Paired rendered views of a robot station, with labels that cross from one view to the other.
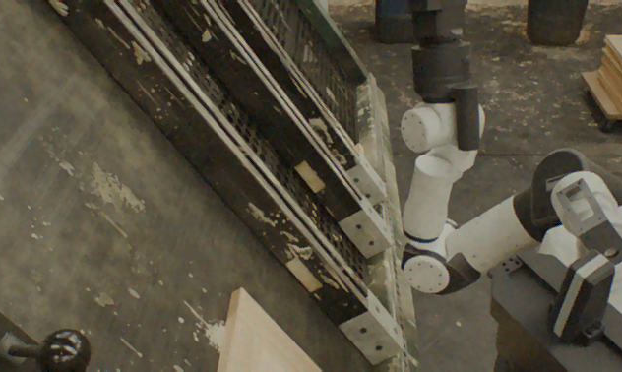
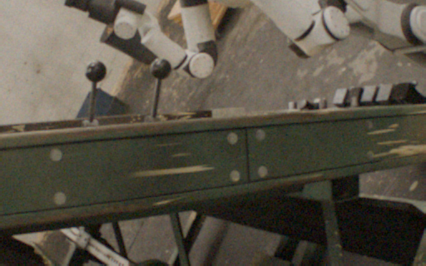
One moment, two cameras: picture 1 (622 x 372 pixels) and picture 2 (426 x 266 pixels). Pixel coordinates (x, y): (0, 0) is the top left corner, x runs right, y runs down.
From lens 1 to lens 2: 0.66 m
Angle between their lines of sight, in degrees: 17
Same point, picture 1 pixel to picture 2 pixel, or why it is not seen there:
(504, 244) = (200, 19)
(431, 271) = (200, 61)
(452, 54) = not seen: outside the picture
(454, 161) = (151, 26)
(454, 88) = (113, 2)
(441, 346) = not seen: hidden behind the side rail
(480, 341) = not seen: hidden behind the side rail
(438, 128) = (128, 17)
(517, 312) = not seen: outside the picture
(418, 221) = (172, 56)
